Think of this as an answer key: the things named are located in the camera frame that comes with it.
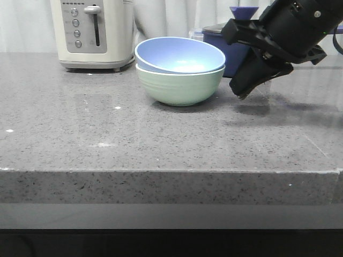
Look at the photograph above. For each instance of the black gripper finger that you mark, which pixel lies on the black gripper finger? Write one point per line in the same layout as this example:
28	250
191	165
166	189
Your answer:
251	75
250	57

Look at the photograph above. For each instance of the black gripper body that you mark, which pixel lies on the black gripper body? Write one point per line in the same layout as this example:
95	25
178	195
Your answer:
291	28

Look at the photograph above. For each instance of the blue bowl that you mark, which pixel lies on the blue bowl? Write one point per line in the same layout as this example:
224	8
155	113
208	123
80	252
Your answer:
178	55

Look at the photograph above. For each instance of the green bowl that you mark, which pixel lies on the green bowl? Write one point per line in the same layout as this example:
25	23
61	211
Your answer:
180	90

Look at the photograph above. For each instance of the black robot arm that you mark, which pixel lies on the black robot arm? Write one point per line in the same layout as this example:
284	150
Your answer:
327	15

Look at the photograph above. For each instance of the glass lid with blue knob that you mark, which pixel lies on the glass lid with blue knob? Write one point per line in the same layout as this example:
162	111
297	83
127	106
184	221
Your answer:
239	12

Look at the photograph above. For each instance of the dark blue saucepan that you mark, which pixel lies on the dark blue saucepan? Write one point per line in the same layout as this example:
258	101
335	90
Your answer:
227	56

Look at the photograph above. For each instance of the clear plastic container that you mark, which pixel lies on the clear plastic container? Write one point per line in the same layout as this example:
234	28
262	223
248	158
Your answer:
196	34

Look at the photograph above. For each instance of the cream toaster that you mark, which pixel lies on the cream toaster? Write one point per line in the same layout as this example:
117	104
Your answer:
94	34

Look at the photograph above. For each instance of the white curtain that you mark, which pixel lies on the white curtain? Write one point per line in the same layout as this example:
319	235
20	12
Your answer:
27	26

